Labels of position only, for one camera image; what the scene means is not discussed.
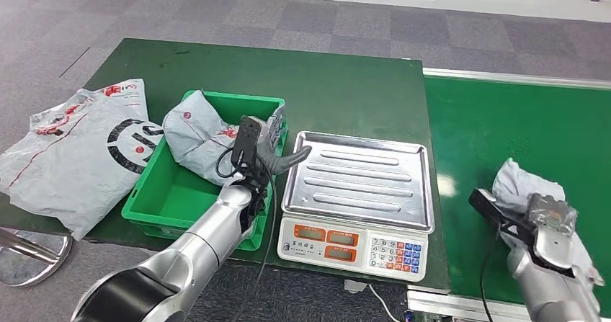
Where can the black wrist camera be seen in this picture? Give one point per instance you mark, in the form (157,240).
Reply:
(496,215)
(247,141)

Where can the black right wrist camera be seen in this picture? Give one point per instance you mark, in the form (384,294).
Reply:
(496,215)

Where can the green plastic bin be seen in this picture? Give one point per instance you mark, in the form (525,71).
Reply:
(162,200)

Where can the large white bag black logo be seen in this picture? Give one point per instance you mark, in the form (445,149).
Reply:
(71,167)

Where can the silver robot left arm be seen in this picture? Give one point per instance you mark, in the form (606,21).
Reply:
(200,248)

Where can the chrome stool base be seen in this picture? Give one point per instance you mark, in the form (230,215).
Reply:
(28,265)

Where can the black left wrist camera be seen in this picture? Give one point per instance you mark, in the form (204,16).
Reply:
(247,141)

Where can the white scale with steel tray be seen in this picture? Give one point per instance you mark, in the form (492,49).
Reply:
(358,181)

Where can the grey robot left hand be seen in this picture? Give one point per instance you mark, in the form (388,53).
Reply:
(281,164)

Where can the white plug adapter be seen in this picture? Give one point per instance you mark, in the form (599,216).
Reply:
(355,287)

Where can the grey poly mailer parcel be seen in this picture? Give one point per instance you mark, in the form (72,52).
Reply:
(195,138)
(513,186)

